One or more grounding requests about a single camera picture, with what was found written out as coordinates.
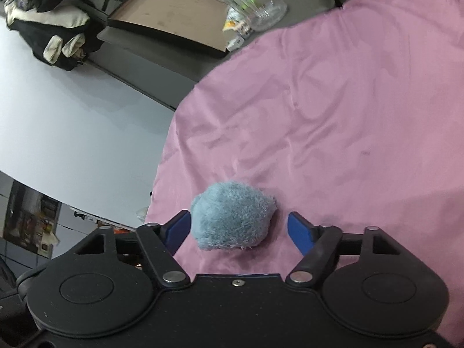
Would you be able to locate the grey-blue fuzzy plush ball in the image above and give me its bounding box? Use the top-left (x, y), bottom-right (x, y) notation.
top-left (190, 181), bottom-right (278, 251)

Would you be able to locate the white door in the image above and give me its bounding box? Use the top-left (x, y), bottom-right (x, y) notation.
top-left (0, 14), bottom-right (198, 231)

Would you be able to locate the white and yellow bottle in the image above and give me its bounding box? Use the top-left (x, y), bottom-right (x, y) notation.
top-left (222, 7), bottom-right (251, 34)

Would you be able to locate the black-framed wooden board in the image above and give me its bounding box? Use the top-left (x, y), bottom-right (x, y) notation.
top-left (97, 0), bottom-right (228, 59)

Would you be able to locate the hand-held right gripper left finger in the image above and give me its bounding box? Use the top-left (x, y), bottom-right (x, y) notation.
top-left (67, 209), bottom-right (191, 288)

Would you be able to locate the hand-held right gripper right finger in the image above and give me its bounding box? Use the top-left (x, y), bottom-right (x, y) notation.
top-left (286, 212), bottom-right (408, 286)

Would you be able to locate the black and cream bag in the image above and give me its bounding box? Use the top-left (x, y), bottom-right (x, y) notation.
top-left (4, 0), bottom-right (107, 71)

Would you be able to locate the pink bed sheet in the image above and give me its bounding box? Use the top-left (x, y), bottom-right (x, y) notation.
top-left (145, 0), bottom-right (464, 348)

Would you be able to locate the cluttered kitchen shelf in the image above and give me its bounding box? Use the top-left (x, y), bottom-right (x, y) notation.
top-left (3, 180), bottom-right (60, 258)

